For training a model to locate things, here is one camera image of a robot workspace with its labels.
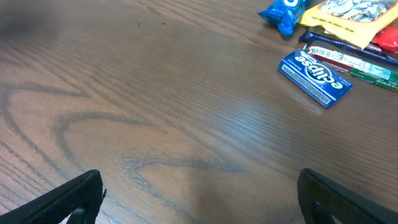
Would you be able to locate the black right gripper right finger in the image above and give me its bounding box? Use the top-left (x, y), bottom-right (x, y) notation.
top-left (297, 168), bottom-right (397, 224)

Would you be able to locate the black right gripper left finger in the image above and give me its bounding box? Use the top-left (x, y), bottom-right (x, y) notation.
top-left (1, 169), bottom-right (106, 224)

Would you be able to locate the red snack bag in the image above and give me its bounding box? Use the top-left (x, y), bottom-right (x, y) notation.
top-left (373, 26), bottom-right (398, 53)

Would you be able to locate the yellow sunflower seed bag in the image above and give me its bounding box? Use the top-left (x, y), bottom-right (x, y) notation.
top-left (299, 0), bottom-right (397, 49)

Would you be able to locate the blue Oreo cookie pack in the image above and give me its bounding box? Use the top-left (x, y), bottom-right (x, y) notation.
top-left (257, 0), bottom-right (310, 35)

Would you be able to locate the blue Eclipse gum pack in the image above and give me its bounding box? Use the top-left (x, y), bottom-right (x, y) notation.
top-left (279, 49), bottom-right (353, 109)

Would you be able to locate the green and white candy bar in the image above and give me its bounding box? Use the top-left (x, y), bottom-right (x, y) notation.
top-left (303, 45), bottom-right (397, 92)

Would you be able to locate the dark blue candy bar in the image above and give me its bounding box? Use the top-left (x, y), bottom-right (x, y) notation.
top-left (298, 31), bottom-right (397, 66)

